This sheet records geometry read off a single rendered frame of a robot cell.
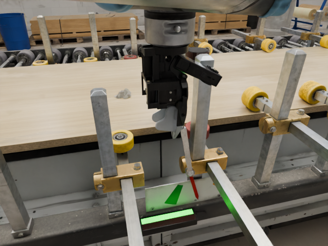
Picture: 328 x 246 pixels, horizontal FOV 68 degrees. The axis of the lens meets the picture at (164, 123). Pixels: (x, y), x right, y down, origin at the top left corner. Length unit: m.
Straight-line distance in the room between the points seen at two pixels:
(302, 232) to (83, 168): 1.37
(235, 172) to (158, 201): 0.43
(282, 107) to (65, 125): 0.67
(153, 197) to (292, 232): 1.19
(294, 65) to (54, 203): 0.89
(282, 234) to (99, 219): 1.22
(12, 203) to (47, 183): 0.26
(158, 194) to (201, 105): 0.30
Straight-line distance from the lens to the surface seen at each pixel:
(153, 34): 0.44
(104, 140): 0.61
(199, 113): 0.63
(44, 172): 0.96
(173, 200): 0.79
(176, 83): 0.46
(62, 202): 1.00
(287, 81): 0.72
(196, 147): 0.69
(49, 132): 0.85
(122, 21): 6.43
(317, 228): 1.88
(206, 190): 0.80
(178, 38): 0.43
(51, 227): 0.83
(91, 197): 0.98
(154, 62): 0.46
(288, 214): 1.64
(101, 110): 0.57
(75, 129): 0.84
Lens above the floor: 1.32
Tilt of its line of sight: 31 degrees down
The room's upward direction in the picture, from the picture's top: straight up
